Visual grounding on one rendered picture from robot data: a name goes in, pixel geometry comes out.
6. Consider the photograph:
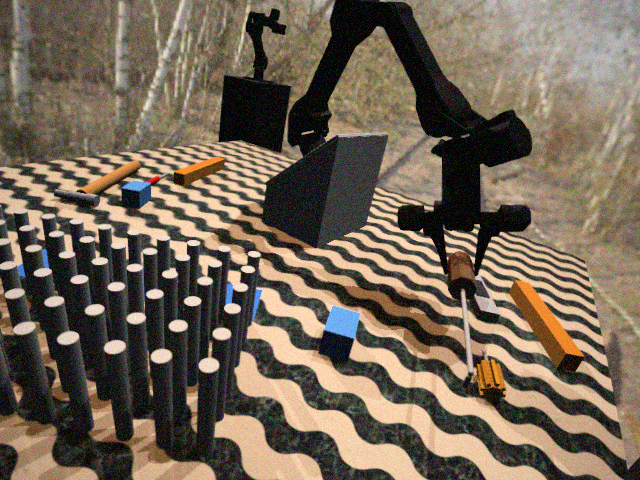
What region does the blue cube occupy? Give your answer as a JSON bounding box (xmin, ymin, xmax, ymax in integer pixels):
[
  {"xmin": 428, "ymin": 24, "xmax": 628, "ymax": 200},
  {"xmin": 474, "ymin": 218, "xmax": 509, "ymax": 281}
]
[
  {"xmin": 121, "ymin": 180, "xmax": 151, "ymax": 209},
  {"xmin": 318, "ymin": 306, "xmax": 360, "ymax": 362}
]

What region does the blue flat strip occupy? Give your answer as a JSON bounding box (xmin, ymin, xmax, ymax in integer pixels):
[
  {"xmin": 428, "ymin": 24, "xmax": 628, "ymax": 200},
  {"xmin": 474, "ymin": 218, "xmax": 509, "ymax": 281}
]
[{"xmin": 17, "ymin": 249, "xmax": 262, "ymax": 321}]

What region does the orange rectangular bar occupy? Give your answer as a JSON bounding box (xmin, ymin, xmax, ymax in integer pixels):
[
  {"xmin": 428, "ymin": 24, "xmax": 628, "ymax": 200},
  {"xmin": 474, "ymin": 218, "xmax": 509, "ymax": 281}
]
[
  {"xmin": 509, "ymin": 280, "xmax": 584, "ymax": 372},
  {"xmin": 174, "ymin": 157, "xmax": 225, "ymax": 186}
]

